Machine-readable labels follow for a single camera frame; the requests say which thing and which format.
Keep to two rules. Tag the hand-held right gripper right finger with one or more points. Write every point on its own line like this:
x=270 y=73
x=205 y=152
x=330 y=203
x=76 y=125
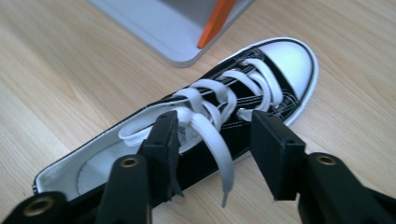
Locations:
x=275 y=155

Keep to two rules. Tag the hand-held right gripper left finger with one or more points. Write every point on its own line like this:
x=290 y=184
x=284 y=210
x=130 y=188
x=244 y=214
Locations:
x=162 y=149

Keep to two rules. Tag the black canvas sneaker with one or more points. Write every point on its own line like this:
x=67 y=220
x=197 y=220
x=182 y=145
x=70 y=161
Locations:
x=243 y=102

